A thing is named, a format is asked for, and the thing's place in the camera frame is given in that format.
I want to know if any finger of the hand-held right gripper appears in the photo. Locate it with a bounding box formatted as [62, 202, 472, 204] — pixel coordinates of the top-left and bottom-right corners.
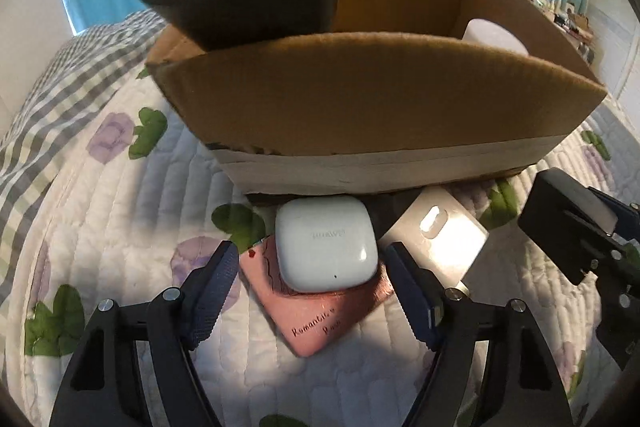
[584, 187, 640, 239]
[517, 167, 619, 286]

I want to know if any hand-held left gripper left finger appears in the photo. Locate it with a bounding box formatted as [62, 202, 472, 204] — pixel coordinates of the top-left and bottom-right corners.
[47, 240, 240, 427]

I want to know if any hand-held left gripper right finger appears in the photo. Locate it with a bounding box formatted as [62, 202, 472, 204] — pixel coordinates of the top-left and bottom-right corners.
[382, 242, 576, 427]

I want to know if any white earbuds case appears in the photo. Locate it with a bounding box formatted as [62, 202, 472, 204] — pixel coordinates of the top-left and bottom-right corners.
[275, 196, 379, 294]

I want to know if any brown cardboard box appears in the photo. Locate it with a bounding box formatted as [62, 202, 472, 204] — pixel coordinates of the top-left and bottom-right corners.
[140, 0, 609, 198]

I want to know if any white flat card holder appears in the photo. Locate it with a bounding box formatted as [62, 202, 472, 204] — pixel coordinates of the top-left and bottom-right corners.
[382, 186, 490, 294]

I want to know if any pink Romantic Rose box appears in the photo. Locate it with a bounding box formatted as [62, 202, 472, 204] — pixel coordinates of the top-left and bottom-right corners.
[239, 234, 396, 359]

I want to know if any floral white quilt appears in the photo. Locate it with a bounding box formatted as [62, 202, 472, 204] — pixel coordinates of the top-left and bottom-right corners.
[0, 69, 640, 427]

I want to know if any cluttered white dresser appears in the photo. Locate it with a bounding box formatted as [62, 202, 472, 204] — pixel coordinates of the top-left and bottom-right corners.
[537, 0, 640, 100]

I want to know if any white round object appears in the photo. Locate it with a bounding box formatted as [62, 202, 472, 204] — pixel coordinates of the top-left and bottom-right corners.
[460, 19, 530, 58]

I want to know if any grey checked blanket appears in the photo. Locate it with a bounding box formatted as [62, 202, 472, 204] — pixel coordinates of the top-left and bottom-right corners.
[0, 9, 170, 308]

